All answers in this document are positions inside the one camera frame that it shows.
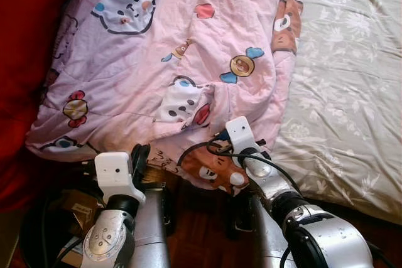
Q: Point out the silver left robot leg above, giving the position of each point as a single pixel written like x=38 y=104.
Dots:
x=151 y=230

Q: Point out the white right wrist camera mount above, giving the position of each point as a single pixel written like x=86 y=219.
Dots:
x=240 y=133

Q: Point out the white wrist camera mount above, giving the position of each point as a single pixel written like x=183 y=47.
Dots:
x=240 y=133
x=113 y=171

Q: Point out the beige floral duvet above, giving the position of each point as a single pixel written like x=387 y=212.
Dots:
x=352 y=92

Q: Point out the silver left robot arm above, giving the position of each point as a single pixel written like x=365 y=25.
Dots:
x=107 y=236

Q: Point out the silver right robot leg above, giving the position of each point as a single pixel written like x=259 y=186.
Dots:
x=267 y=243

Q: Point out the pink cartoon print quilt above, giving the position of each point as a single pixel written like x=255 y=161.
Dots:
x=157 y=61

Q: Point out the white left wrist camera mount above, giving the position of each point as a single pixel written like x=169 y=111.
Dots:
x=113 y=171

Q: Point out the brown cardboard piece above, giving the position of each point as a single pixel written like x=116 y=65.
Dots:
x=78 y=208

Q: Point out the silver robot leg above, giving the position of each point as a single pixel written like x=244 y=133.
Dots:
x=267 y=243
x=151 y=230

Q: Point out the black round waste bin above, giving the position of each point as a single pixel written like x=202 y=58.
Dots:
x=34 y=236

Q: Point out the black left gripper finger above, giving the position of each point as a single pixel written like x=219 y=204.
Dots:
x=142 y=155

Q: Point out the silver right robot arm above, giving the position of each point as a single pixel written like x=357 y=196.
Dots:
x=333 y=236

